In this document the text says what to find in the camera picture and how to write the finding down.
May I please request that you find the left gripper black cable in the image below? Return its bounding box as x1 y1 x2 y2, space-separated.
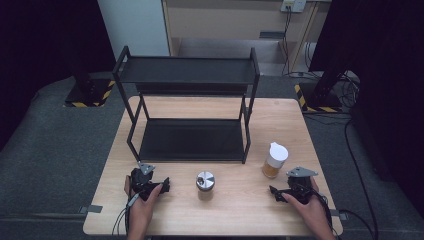
111 192 140 238

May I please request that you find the white panel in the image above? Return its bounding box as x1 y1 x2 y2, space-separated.
97 0 171 62

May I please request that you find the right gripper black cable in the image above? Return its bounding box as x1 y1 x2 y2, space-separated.
311 188 342 240

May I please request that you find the glass jar with silver lid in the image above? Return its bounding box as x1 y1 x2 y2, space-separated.
195 170 216 202

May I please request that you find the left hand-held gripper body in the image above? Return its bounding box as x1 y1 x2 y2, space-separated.
129 161 158 201

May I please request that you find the black metal two-tier shelf rack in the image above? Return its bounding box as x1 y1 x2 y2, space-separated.
111 45 261 165

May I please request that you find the white power strip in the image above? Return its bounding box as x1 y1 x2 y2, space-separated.
280 0 307 14

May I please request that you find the black curtain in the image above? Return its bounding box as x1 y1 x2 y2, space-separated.
308 0 424 218
0 0 117 152

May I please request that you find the black power strip cable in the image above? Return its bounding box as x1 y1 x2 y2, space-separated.
281 6 293 76

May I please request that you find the bundle of black cables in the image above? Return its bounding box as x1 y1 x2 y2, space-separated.
283 41 362 110

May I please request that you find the person's right hand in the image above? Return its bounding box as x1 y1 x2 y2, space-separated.
281 176 330 228

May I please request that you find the person's left hand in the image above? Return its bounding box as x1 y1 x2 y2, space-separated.
123 175 164 223

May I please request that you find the light wooden cabinet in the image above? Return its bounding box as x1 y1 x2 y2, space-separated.
161 0 333 76

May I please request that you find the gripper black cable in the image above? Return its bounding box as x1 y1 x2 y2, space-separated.
111 192 140 238
311 188 342 240

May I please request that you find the grey tape strip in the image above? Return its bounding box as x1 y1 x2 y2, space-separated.
79 204 104 215
329 208 350 221

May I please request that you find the glass jar with white lid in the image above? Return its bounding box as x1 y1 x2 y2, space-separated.
261 141 290 179

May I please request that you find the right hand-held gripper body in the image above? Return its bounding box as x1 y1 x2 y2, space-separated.
285 166 319 205

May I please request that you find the black stand with striped base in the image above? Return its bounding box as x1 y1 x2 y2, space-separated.
63 49 117 109
293 66 348 114

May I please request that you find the grey metal bracket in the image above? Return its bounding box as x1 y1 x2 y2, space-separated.
258 31 286 40

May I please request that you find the long black floor cable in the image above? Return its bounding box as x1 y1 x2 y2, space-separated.
338 118 380 240

